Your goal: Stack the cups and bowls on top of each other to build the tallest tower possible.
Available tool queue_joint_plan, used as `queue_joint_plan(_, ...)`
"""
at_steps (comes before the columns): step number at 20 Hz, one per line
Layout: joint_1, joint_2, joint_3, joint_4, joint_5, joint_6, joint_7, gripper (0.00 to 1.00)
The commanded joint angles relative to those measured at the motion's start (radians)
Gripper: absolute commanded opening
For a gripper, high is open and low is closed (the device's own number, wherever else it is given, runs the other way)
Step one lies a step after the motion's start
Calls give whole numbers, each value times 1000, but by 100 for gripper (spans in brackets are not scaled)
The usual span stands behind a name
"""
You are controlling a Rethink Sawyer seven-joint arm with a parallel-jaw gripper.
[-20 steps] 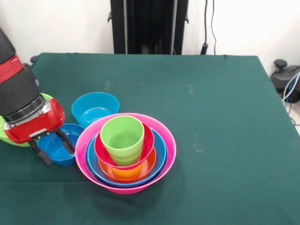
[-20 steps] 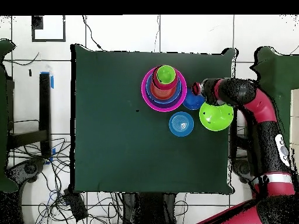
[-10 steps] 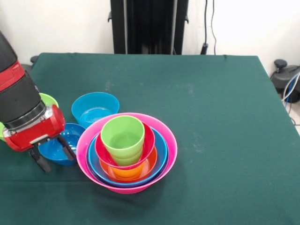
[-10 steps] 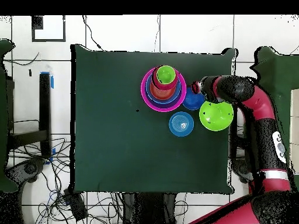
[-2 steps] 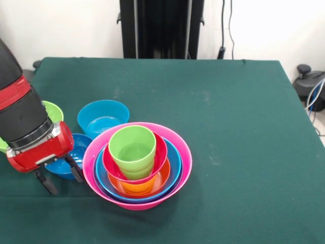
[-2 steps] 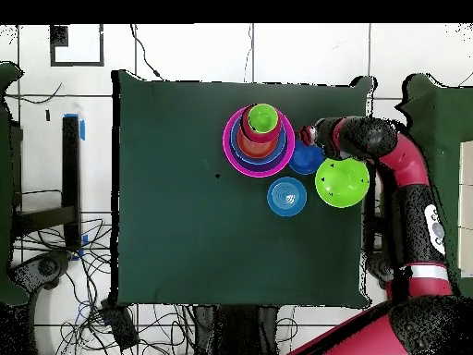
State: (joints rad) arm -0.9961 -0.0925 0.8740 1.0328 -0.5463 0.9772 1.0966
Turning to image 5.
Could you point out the large green bowl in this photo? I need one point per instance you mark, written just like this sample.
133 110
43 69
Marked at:
54 113

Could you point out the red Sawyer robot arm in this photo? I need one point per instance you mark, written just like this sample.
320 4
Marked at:
20 114

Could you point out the orange bowl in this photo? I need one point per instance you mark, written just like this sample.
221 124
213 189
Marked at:
163 178

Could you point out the large pink bowl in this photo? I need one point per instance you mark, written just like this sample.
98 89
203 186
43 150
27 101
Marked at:
139 204

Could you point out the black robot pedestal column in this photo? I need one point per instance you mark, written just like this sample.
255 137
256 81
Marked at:
162 25

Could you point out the dark green table cloth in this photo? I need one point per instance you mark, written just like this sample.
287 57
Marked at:
241 203

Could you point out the small dark blue bowl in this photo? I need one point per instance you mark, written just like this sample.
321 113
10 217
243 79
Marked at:
81 147

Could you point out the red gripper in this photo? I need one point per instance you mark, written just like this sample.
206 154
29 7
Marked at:
45 150

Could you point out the large light blue bowl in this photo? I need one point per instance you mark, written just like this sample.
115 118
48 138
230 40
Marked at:
176 162

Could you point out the small crimson bowl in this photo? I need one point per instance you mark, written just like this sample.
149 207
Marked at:
161 152

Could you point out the green cup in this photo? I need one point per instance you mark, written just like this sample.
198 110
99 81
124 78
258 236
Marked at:
132 147

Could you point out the orange cup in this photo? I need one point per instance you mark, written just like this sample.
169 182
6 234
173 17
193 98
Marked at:
138 187

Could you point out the translucent blue ribbed bowl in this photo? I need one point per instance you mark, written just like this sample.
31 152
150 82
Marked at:
101 122

